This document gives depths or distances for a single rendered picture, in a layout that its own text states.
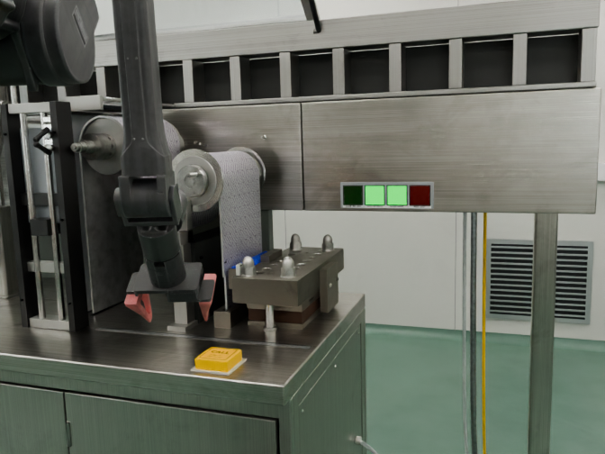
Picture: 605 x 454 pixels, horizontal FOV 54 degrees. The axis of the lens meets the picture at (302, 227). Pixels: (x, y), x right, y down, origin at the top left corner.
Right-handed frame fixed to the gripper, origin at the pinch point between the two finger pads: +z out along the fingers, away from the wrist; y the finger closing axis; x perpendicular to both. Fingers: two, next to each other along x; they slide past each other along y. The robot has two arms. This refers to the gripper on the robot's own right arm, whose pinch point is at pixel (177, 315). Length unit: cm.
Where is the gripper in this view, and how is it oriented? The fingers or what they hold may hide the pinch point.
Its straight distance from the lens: 103.9
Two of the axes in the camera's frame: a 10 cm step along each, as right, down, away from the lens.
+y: -10.0, 0.2, 0.3
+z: 0.4, 7.9, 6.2
